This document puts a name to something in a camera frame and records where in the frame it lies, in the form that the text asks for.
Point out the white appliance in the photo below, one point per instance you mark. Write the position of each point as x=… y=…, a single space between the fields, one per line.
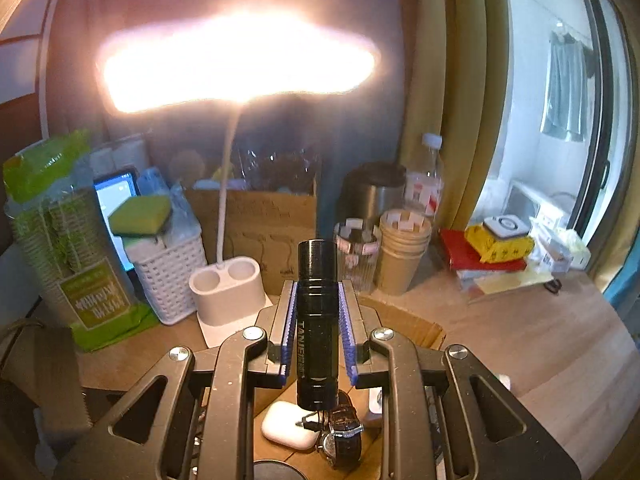
x=527 y=200

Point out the tablet with lit screen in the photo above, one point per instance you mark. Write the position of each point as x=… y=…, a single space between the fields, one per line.
x=117 y=195

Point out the white cleaning pad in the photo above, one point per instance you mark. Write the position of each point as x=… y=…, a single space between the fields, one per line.
x=142 y=249

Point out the green labelled plastic packet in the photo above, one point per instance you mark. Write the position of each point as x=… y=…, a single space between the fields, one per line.
x=95 y=305

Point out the white plastic basket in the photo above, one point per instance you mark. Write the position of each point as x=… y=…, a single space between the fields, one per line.
x=170 y=285

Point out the black flashlight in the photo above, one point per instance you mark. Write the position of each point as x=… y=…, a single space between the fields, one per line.
x=317 y=320

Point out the white paper rolls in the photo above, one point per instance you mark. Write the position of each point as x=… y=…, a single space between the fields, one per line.
x=120 y=152

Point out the white desk lamp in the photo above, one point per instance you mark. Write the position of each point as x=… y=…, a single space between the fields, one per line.
x=225 y=287

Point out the white square device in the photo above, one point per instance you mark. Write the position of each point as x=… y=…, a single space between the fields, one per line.
x=506 y=225

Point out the stack of papers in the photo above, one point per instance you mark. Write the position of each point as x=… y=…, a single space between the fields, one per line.
x=500 y=282

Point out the floral glass jar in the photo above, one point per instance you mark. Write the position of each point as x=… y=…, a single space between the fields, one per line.
x=357 y=260

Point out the red book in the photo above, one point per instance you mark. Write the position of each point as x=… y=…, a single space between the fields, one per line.
x=460 y=250

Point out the small black clip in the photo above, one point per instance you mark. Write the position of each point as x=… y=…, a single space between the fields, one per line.
x=553 y=286

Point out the white charger plug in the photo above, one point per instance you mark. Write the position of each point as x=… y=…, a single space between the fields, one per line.
x=374 y=410

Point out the clear water bottle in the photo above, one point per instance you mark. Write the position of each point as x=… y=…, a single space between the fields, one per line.
x=425 y=185

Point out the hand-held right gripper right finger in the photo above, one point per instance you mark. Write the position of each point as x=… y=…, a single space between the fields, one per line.
x=348 y=332

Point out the yellow green sponge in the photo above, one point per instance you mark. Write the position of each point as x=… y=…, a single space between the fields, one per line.
x=140 y=215

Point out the hanging light garment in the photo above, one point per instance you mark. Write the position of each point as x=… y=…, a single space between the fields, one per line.
x=567 y=85

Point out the white paper boxes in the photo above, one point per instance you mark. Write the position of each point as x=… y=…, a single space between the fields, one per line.
x=560 y=250

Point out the printed cardboard lamp box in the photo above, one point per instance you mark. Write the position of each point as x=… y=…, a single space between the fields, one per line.
x=270 y=220

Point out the black wrist watch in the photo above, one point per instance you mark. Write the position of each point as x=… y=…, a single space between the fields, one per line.
x=342 y=450

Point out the white earbuds case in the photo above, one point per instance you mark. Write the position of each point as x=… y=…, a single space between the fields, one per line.
x=287 y=426

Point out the dark sliding door frame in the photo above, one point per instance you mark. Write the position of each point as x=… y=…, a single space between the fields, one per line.
x=610 y=110

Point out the steel thermos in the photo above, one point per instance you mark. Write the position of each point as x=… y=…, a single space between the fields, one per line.
x=375 y=200

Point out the stack of brown paper cups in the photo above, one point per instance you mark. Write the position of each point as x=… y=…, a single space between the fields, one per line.
x=402 y=255

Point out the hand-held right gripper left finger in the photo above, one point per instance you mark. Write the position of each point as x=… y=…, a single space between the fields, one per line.
x=290 y=332

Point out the clear plastic bag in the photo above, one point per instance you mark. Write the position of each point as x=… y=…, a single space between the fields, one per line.
x=180 y=210

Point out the clear plastic wrap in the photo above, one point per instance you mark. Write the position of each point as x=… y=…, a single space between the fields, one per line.
x=280 y=167

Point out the yellow curtain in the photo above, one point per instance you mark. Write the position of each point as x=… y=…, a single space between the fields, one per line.
x=460 y=85

